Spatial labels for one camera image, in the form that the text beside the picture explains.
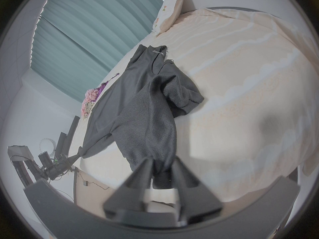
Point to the blue-green curtain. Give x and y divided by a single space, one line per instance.
87 33

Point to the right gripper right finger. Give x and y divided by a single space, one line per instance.
190 190

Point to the pile of clothes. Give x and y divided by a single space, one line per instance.
89 101

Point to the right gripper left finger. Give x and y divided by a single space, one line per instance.
135 188

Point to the bed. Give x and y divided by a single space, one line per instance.
249 108

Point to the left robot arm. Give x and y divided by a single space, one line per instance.
73 131

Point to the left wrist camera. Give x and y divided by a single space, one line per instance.
43 159

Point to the white printed pillow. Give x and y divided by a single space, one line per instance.
168 11

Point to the black T-shirt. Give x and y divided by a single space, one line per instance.
139 113

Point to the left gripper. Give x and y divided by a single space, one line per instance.
61 165

